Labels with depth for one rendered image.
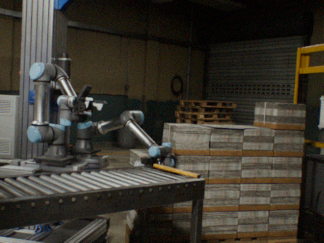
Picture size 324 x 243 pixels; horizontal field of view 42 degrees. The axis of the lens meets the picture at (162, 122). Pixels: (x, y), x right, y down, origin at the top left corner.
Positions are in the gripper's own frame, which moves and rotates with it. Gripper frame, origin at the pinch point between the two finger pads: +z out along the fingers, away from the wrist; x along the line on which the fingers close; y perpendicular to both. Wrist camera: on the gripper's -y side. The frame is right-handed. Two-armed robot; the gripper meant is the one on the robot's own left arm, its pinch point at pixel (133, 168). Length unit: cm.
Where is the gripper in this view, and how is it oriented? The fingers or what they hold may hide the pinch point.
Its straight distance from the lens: 296.2
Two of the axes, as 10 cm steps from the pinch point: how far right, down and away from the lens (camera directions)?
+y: 0.6, -10.0, -0.5
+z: -7.7, -0.1, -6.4
